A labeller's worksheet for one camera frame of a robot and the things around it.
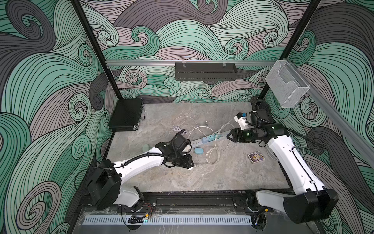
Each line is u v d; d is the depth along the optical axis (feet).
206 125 3.47
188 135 3.30
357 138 1.72
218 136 2.86
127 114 3.52
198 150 3.03
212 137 2.97
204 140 2.98
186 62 3.11
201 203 2.44
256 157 2.91
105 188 1.33
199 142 3.10
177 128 3.40
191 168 2.46
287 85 2.56
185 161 2.28
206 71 3.11
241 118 2.25
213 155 2.97
